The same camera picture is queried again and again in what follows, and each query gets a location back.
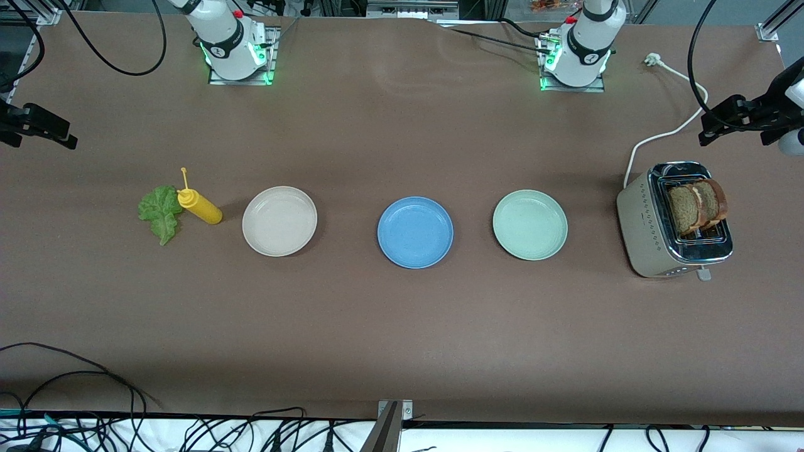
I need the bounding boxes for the brown bread slice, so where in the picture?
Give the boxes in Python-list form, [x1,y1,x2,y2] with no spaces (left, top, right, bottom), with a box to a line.
[693,178,729,229]
[667,183,704,238]

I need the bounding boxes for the green lettuce leaf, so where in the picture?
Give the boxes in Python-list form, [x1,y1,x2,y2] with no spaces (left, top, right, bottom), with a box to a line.
[138,185,185,246]

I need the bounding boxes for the yellow squeeze bottle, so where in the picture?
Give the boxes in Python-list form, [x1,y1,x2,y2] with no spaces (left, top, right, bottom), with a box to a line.
[177,167,223,225]

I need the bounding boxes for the pale green plate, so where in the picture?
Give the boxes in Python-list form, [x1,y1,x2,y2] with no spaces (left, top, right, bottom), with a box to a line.
[492,190,568,261]

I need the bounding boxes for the white plate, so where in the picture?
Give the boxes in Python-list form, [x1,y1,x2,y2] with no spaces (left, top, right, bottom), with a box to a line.
[242,186,318,257]

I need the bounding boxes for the blue plate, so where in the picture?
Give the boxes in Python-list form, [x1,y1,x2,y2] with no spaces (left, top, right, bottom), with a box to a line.
[377,196,454,269]

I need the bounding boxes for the beige chrome toaster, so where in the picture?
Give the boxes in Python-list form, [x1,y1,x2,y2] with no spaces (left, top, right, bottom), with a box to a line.
[616,161,734,281]

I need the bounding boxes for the silver metal box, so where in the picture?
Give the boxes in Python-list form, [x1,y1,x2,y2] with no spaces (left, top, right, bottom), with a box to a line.
[366,0,460,19]

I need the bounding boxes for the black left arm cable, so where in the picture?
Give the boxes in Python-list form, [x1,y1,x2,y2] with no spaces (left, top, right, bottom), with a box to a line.
[688,0,754,132]

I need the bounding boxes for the perforated metal rail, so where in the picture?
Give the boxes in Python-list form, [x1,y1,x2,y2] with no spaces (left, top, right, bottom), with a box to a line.
[0,25,40,107]

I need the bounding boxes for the aluminium frame profile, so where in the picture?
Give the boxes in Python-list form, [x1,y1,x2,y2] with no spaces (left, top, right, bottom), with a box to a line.
[756,0,804,43]
[0,0,85,26]

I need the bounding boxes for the white toaster power cable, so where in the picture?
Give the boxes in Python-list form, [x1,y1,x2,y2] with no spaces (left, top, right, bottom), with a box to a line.
[624,53,709,189]

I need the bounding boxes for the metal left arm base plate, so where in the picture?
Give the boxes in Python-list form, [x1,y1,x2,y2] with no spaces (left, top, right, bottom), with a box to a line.
[537,35,607,94]

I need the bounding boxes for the long black cable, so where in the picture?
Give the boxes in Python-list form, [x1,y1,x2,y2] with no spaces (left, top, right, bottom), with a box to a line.
[0,342,161,409]

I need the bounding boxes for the black base cable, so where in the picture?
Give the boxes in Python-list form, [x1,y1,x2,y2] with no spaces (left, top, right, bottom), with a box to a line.
[449,19,557,56]

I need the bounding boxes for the looping black cable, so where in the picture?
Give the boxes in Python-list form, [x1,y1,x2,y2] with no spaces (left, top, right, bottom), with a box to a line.
[0,370,148,434]

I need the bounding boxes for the aluminium bracket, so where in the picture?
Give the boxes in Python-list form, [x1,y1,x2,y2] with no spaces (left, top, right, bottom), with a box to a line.
[361,400,415,452]

